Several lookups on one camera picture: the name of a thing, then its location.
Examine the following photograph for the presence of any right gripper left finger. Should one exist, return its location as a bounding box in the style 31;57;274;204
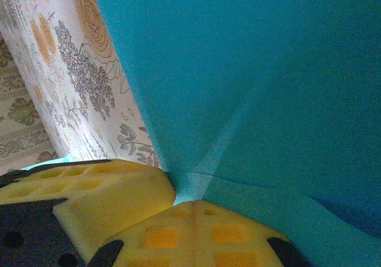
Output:
86;200;196;267

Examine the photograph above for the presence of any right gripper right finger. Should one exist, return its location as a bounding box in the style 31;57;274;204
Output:
195;200;312;267

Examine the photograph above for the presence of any blue paper sheet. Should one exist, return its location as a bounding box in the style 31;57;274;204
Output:
22;0;381;267

